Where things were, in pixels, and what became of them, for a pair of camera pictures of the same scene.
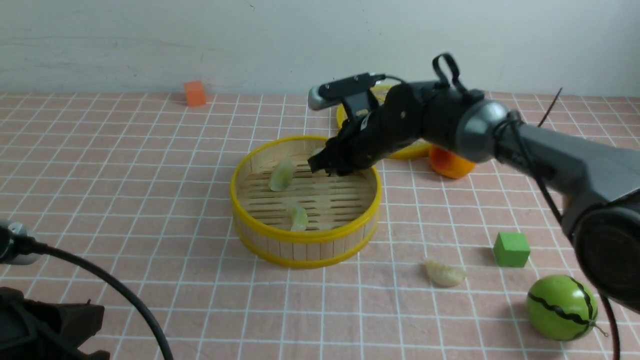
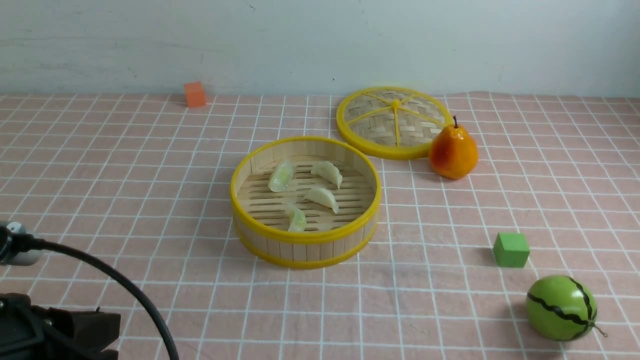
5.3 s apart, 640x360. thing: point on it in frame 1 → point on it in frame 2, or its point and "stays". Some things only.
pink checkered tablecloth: (140, 183) stays
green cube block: (511, 249) stays
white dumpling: (316, 149) → (328, 170)
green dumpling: (300, 220) stays
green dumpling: (282, 175) stays
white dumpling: (444, 275) → (323, 197)
